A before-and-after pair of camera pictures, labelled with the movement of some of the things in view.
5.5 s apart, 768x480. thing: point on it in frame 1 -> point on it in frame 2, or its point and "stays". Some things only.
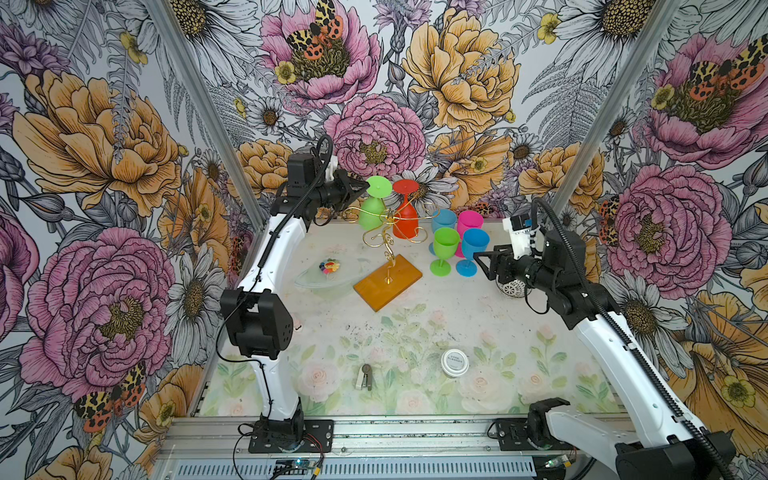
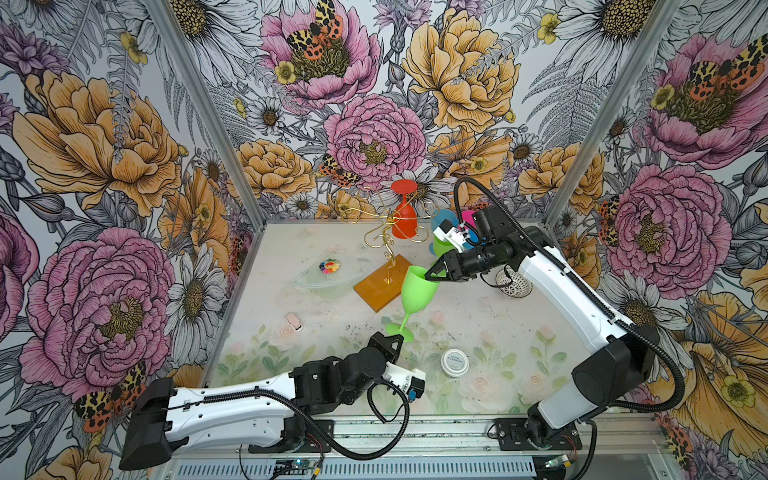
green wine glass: x=372 y=211 -> x=418 y=294
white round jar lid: x=454 y=362 stays
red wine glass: x=405 y=216 stays
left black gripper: x=350 y=193 -> x=382 y=341
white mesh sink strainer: x=515 y=288 stays
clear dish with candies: x=330 y=273 stays
